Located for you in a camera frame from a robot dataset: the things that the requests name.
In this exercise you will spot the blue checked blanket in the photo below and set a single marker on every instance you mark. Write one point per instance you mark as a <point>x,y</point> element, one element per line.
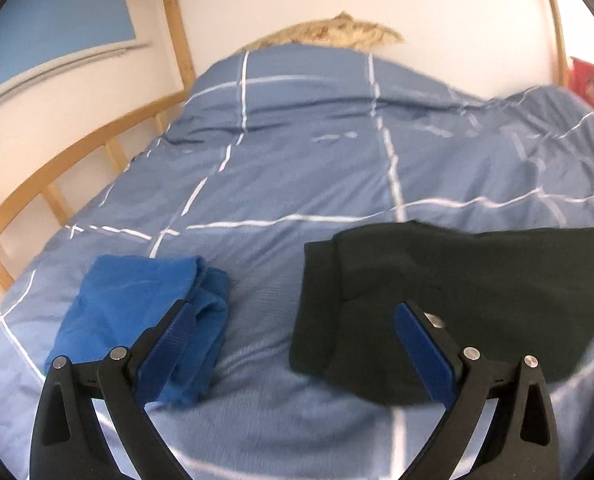
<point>297,170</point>

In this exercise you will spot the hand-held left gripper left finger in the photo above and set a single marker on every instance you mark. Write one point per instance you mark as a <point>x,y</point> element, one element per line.
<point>169,350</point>

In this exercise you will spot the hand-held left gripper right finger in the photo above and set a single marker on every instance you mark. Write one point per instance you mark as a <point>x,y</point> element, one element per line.
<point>424,355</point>

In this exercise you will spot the black pants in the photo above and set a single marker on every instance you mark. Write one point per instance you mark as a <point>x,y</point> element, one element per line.
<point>477,280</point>

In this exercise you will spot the patterned beige pillow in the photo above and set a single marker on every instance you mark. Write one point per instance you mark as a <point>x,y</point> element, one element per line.
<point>332,32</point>

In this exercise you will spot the folded blue garment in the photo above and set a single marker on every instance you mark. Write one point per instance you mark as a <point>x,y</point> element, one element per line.
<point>122,295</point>

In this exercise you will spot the blue window blind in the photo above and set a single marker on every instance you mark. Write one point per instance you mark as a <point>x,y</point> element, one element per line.
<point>52,20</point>

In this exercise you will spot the wooden bunk bed frame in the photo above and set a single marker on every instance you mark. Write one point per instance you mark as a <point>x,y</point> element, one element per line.
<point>177,25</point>

